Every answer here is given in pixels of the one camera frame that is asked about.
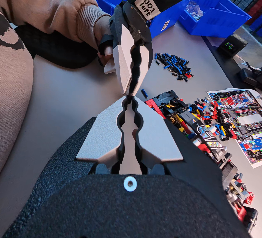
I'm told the person's left forearm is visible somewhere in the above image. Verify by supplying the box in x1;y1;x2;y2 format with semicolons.
0;0;112;50

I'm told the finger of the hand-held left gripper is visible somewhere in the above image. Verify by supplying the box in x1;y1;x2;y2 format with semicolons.
113;24;135;95
129;44;150;96

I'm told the black charger green light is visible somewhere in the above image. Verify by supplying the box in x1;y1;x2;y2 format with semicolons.
217;34;248;58

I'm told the black padded armrest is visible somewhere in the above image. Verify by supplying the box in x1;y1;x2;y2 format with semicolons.
14;24;99;69

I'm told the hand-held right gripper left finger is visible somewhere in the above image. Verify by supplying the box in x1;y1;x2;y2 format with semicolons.
76;96;129;169

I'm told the small clear parts bag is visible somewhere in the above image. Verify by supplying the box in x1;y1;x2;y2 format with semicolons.
185;0;205;22

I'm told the pile of black blue pins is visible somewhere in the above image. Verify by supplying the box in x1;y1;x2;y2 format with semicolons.
154;53;194;82

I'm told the holographic sticker sheet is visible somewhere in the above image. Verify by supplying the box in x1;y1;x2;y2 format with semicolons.
207;88;262;169

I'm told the pile of mixed lego pieces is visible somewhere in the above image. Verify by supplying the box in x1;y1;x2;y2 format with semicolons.
187;97;238;142

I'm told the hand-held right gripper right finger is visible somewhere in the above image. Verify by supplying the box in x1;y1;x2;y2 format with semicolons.
132;96;184;170

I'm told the lego race car model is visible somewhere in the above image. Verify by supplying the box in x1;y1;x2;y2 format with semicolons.
144;90;259;233

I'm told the black power adapter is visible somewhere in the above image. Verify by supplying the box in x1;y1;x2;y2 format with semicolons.
238;68;262;88

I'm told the white cable plug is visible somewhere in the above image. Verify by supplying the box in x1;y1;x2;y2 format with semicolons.
234;55;248;66

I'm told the red black lego beam assembly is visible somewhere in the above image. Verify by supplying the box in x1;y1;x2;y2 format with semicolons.
144;90;179;120

